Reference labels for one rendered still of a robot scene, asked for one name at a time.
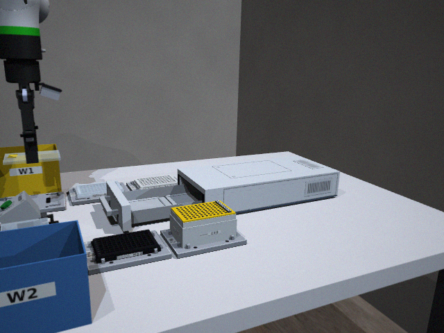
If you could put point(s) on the yellow waste bin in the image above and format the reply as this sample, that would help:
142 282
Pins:
35 178

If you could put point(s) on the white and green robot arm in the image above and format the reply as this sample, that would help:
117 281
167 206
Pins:
20 35

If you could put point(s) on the blue waste bin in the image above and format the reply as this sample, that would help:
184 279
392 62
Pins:
45 296

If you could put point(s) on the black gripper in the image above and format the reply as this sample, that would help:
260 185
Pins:
25 72

